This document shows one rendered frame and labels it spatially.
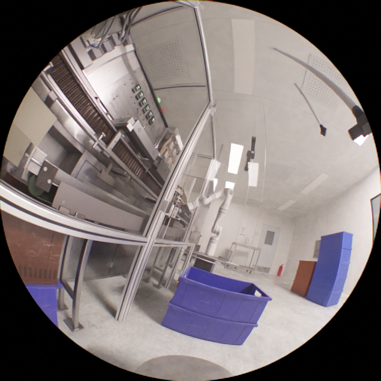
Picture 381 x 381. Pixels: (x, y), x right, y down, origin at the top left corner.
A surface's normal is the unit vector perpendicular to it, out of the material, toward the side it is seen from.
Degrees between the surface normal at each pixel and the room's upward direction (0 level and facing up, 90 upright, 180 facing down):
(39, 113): 79
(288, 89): 180
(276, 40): 180
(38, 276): 90
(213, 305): 90
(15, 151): 90
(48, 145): 90
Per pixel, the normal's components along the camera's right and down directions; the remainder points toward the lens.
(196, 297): -0.15, -0.40
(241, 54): -0.34, 0.88
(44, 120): 0.97, 0.07
